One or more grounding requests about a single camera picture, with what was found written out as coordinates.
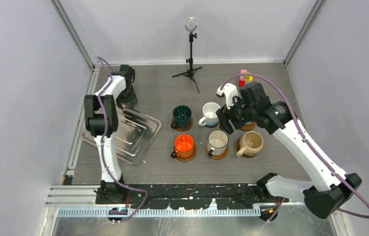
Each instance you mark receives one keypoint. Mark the black tripod stand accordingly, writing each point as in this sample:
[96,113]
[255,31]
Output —
[190,25]

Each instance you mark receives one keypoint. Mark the grey speckled mug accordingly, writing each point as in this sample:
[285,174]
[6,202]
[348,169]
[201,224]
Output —
[217,141]

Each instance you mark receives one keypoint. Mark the brown wooden coaster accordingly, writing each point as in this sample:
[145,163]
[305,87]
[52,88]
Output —
[238,148]
[184,156]
[216,157]
[248,127]
[182,129]

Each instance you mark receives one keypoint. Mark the aluminium frame rail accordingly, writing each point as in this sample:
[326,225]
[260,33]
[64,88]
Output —
[79,200]

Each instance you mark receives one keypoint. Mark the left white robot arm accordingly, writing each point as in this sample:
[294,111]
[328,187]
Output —
[101,120]

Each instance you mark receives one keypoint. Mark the white mug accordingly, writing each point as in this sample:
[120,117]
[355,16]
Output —
[209,116]

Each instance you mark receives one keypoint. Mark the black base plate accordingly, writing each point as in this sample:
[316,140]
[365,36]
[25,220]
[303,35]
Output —
[186,196]

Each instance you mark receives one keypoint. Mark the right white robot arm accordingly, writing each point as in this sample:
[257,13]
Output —
[327,189]

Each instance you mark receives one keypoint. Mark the dark green mug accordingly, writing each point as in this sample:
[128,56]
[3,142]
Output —
[181,117]

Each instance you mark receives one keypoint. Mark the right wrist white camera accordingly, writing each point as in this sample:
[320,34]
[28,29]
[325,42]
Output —
[228,91]

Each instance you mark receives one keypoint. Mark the metal tray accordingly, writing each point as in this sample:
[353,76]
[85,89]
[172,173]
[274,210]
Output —
[135,133]

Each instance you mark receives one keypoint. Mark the beige mug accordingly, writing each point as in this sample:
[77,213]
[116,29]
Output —
[251,143]

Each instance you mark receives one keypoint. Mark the orange glass mug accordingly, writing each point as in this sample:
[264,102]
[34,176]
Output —
[184,142]

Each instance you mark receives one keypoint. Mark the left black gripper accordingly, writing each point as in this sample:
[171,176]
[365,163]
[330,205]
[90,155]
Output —
[132,100]

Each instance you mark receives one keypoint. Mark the colourful toy block stack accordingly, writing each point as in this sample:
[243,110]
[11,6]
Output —
[246,79]

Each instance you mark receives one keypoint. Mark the dark walnut coaster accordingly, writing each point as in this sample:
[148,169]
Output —
[212,126]

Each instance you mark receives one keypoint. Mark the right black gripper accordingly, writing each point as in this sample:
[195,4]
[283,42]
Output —
[223,118]

